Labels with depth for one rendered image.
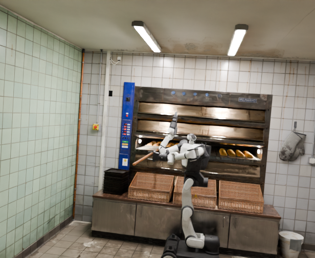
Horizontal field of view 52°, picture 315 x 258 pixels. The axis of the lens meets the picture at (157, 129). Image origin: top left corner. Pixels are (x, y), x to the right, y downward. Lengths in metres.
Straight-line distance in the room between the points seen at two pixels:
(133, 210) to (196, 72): 2.08
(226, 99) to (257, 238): 1.88
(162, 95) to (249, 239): 2.24
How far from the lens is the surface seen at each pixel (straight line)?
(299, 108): 4.81
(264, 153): 4.74
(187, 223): 3.91
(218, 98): 4.66
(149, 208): 4.33
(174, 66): 4.72
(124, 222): 4.46
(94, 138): 4.94
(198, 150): 3.36
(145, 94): 4.75
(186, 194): 3.82
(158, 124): 4.71
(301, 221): 5.03
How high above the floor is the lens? 1.75
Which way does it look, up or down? 3 degrees down
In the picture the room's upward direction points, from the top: 4 degrees clockwise
